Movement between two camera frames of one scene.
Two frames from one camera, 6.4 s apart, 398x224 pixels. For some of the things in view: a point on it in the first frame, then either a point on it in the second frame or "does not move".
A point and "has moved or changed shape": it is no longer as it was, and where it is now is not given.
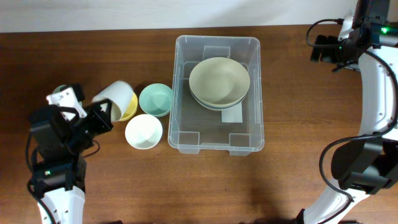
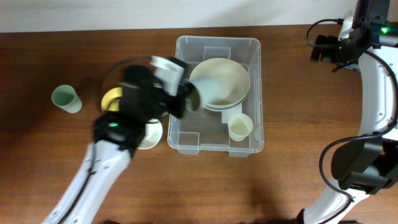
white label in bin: x=232 y=114 does not move
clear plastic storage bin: x=193 y=127 does not move
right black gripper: x=326 y=56 does not move
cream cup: x=123 y=98 has moved or changed shape
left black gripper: x=99 y=117 → x=178 y=106
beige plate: x=219 y=81 does not move
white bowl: x=143 y=131 does not move
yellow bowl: x=131 y=109 has moved or changed shape
